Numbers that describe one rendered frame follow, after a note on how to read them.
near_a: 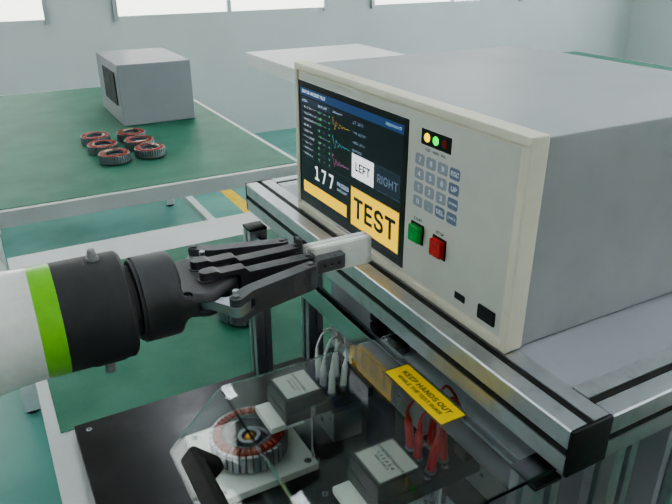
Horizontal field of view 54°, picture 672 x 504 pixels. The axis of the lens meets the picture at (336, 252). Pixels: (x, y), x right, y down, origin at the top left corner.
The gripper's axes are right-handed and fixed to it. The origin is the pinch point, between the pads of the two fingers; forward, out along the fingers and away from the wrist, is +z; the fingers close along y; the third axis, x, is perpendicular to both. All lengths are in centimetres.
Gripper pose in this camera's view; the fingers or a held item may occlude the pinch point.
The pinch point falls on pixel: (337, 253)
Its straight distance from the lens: 65.1
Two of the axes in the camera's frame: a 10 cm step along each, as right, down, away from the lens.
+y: 4.8, 3.7, -7.9
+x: 0.0, -9.1, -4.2
